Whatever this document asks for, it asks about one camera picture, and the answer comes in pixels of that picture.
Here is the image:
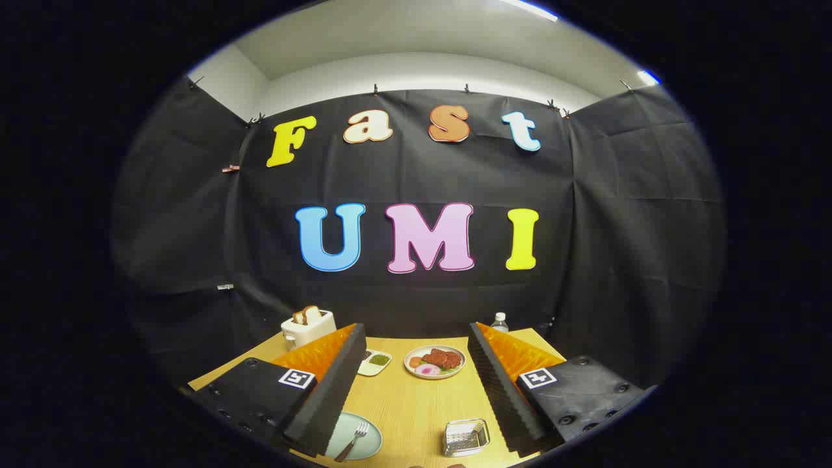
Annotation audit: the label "white toaster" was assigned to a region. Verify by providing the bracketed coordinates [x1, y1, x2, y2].
[281, 310, 337, 350]

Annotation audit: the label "silver metal fork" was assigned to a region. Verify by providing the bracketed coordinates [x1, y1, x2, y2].
[334, 421, 370, 463]

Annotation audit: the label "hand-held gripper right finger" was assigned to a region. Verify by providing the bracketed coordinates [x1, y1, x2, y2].
[467, 322, 657, 458]

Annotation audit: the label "black backdrop cloth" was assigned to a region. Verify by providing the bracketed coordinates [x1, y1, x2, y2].
[110, 77, 727, 391]

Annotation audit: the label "long ceiling light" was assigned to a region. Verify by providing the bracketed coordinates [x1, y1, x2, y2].
[500, 0, 560, 22]

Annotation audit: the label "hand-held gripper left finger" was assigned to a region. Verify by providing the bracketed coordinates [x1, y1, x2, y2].
[188, 323, 368, 458]

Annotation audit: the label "white round food plate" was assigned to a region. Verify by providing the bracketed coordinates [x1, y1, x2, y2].
[404, 345, 467, 380]

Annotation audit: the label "row of backdrop clamps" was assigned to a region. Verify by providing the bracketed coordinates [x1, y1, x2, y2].
[188, 76, 634, 124]

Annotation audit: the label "light green round plate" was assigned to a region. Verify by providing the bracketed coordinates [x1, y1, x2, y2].
[325, 411, 384, 461]

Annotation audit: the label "white divided snack dish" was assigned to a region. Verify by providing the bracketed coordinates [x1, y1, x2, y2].
[357, 349, 393, 377]

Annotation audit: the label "perforated metal cutlery basket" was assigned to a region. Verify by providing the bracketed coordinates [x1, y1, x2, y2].
[443, 419, 490, 458]

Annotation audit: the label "brown steak pieces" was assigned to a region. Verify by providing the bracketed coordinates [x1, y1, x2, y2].
[422, 348, 463, 370]

